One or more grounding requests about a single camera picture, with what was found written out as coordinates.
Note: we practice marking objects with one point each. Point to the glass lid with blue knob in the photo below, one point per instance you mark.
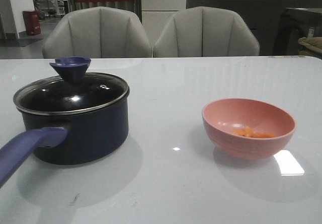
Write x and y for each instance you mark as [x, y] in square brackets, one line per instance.
[73, 90]

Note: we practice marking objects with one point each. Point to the red bin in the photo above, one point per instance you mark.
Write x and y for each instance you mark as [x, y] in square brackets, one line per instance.
[31, 21]

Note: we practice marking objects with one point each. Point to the right grey upholstered chair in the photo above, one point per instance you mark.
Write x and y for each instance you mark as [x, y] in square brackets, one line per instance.
[205, 32]

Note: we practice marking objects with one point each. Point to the grey counter with white top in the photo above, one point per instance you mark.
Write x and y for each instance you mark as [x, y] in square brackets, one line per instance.
[261, 16]

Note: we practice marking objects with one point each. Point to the pink plastic bowl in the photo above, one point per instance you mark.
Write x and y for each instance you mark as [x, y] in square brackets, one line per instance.
[222, 117]

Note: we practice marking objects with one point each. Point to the dark blue saucepan purple handle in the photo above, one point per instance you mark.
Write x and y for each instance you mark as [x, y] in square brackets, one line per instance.
[67, 139]

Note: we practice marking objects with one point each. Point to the orange ham piece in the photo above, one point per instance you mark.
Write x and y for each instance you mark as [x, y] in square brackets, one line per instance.
[262, 135]
[240, 132]
[249, 132]

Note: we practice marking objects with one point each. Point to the grey upholstered chair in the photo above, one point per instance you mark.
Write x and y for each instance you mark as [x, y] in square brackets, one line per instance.
[205, 32]
[99, 32]

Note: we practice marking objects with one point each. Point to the white drawer cabinet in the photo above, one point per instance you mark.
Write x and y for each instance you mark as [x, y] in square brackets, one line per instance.
[155, 14]

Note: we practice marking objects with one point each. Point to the left grey upholstered chair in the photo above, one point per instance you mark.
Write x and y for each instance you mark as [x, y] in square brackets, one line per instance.
[99, 32]

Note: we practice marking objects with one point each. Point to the beige cushion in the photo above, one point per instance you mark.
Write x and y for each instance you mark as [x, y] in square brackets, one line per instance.
[310, 46]

